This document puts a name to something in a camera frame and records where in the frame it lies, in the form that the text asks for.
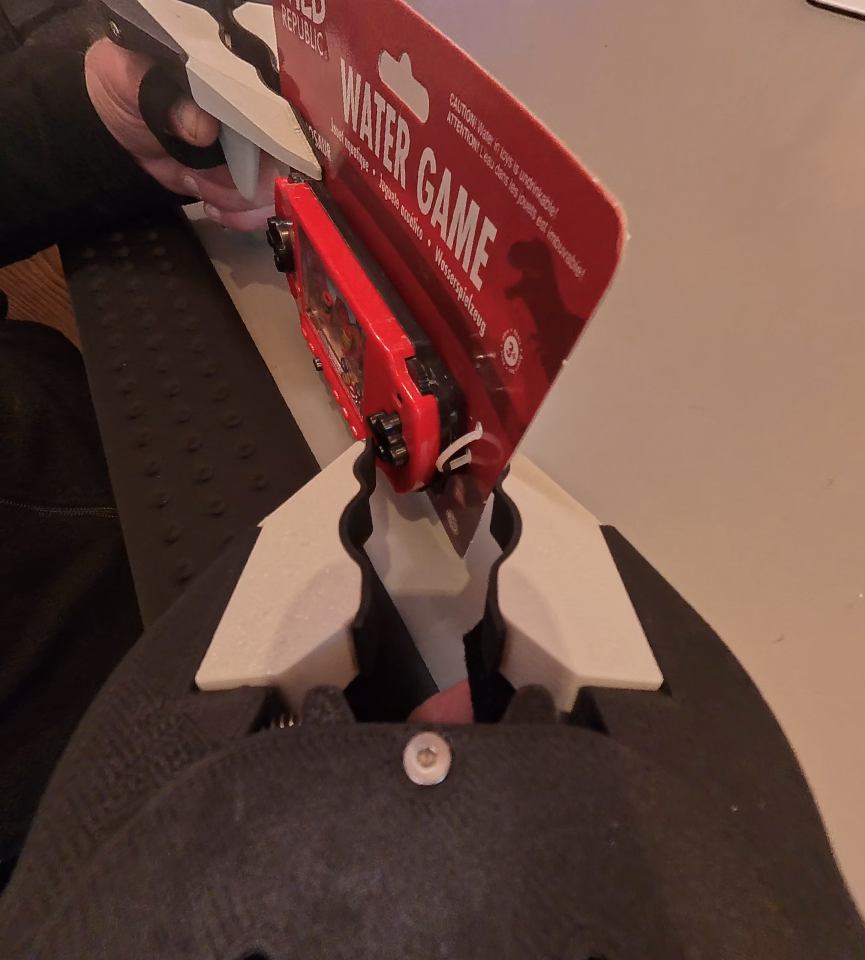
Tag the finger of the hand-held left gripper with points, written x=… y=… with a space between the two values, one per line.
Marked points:
x=230 y=82

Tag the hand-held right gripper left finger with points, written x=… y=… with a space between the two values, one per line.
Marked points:
x=282 y=607

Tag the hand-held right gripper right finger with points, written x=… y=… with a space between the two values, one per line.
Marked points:
x=582 y=607

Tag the red handheld toy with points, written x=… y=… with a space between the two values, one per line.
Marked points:
x=477 y=150

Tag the person's left forearm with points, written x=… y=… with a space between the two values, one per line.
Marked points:
x=20 y=135

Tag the person's left hand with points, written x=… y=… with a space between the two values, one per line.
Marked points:
x=114 y=90

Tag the person's black clothing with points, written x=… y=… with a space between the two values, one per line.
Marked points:
x=27 y=562

